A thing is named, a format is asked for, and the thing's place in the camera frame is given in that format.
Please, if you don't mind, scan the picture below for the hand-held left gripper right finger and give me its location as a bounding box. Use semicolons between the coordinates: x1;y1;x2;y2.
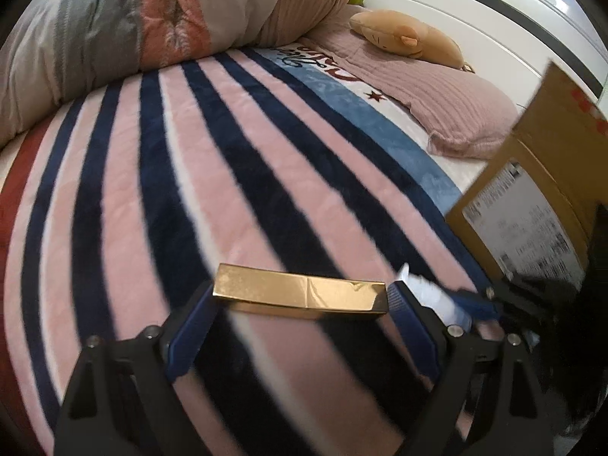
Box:
388;282;554;456

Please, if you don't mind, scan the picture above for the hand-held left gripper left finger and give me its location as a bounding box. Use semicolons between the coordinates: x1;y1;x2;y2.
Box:
54;280;220;456

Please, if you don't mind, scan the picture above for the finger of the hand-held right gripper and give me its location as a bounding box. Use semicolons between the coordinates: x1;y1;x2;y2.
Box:
455;285;505;320

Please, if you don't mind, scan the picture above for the white tissue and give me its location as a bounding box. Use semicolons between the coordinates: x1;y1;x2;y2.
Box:
396;263;473;332

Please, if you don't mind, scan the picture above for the gold rectangular box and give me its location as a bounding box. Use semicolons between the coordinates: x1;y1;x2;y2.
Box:
212;263;389;317

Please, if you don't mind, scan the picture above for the brown cardboard box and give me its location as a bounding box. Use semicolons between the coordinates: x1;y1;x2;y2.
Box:
445;59;608;291

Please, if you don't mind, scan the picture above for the striped fleece blanket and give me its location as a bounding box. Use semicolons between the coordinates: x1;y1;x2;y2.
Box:
0;46;499;456

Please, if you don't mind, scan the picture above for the pink ribbed pillow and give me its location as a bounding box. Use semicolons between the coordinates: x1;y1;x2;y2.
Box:
309;5;519;160

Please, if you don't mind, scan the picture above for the tan plush toy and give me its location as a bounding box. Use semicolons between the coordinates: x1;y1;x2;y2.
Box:
350;8;476;74

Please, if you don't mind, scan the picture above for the white headboard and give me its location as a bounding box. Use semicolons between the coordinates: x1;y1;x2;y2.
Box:
354;0;608;105

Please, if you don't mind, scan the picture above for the rolled pink grey duvet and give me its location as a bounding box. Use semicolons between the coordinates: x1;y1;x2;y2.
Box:
0;0;358;149

